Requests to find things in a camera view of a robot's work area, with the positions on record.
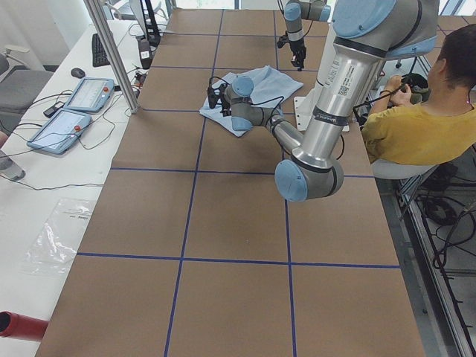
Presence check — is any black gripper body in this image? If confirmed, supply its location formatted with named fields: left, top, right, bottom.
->
left=207, top=83, right=231, bottom=116
left=277, top=32, right=306, bottom=62

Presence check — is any light blue button shirt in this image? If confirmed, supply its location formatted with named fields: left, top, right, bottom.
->
left=199, top=65, right=303, bottom=138

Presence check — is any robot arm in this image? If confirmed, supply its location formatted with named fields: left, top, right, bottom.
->
left=277, top=0, right=331, bottom=71
left=208, top=1, right=439, bottom=202

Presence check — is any person in yellow shirt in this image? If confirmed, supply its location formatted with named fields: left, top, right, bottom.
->
left=361, top=25, right=475, bottom=165

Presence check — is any far blue teach pendant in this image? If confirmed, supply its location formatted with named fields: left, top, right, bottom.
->
left=63, top=77, right=115, bottom=113

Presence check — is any blue teach pendant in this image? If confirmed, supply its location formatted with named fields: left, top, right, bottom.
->
left=27, top=109, right=91, bottom=155
left=63, top=77, right=115, bottom=113

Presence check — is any black keyboard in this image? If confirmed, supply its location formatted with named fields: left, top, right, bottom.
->
left=91, top=33, right=110, bottom=68

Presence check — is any black computer mouse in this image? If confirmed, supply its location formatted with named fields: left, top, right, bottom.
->
left=71, top=68, right=86, bottom=79

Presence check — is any near blue teach pendant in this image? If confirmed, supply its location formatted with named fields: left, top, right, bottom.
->
left=27, top=109, right=91, bottom=155

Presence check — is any grey office chair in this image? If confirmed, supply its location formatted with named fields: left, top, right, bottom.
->
left=1, top=45, right=54, bottom=133

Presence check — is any clear water bottle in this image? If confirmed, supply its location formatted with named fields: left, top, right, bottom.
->
left=0, top=150, right=25, bottom=181

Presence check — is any clear plastic bag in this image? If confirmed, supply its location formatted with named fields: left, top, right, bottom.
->
left=21, top=198, right=97, bottom=276

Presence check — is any red cylinder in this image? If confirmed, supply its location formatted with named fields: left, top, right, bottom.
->
left=1, top=311, right=49, bottom=341

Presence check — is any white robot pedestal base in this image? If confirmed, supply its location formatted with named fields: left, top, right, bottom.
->
left=295, top=25, right=359, bottom=129

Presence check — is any aluminium frame post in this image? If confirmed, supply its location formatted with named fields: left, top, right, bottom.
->
left=83, top=0, right=139, bottom=114

